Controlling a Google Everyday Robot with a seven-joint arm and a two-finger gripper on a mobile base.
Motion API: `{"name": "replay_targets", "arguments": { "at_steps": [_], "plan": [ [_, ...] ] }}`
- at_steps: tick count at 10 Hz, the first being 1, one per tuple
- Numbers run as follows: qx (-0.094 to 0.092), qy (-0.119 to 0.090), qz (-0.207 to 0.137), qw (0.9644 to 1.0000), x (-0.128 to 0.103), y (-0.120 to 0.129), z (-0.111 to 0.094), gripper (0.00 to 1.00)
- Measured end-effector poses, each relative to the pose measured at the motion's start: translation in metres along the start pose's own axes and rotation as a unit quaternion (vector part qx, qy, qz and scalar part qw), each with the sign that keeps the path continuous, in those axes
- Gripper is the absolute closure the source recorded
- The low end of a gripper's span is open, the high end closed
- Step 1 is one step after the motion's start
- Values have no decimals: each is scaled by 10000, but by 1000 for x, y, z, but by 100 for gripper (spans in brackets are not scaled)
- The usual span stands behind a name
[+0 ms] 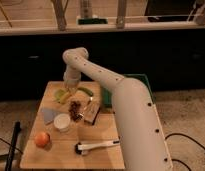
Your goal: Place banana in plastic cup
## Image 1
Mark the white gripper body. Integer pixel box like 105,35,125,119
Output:
63,67,81,88

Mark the yellow banana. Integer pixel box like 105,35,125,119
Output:
59,92,71,104

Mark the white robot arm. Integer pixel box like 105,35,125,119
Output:
62,47,173,171

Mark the white plastic cup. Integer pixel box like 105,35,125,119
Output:
53,113,71,132

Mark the green cucumber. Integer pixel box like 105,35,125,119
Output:
78,87,94,97

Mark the dark brown grape bunch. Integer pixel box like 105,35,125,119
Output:
69,101,83,122

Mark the grey cloth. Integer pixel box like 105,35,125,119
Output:
41,108,58,125

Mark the green plastic tray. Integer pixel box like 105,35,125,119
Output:
101,74,154,109

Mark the orange fruit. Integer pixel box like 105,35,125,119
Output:
34,132,50,148

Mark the green box on shelf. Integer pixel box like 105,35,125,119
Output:
78,18,108,25

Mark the black pole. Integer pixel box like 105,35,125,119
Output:
5,121,21,171

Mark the white handled black brush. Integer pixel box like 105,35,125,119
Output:
75,140,120,155

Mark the black cable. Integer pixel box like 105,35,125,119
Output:
164,132,205,171

